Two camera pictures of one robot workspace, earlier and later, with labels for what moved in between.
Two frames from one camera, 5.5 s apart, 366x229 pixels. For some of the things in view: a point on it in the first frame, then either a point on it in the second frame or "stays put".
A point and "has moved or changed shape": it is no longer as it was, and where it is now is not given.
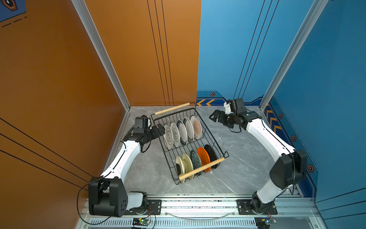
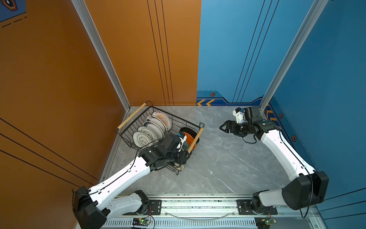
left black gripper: (156, 134) to (183, 157)
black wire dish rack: (188, 145) has moved or changed shape
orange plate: (205, 158) to (189, 140)
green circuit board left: (140, 222) stays put
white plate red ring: (189, 129) to (155, 119)
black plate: (212, 154) to (190, 131)
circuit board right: (264, 222) stays put
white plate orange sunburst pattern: (197, 126) to (164, 117)
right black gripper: (221, 114) to (232, 129)
